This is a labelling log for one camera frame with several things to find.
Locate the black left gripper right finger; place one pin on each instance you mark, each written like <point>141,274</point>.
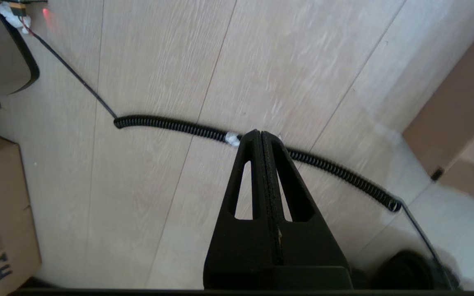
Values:
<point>307,246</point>

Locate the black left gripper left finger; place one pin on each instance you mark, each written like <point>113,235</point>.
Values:
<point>237,246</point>

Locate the brown cardboard shoe box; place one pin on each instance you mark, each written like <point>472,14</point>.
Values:
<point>459,102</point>

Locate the grey power supply box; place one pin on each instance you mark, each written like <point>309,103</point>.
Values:
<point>23,3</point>

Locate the dark round base part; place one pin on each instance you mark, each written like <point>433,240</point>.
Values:
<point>410,271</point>

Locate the long black corrugated conduit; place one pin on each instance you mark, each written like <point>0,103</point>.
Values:
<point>171,123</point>

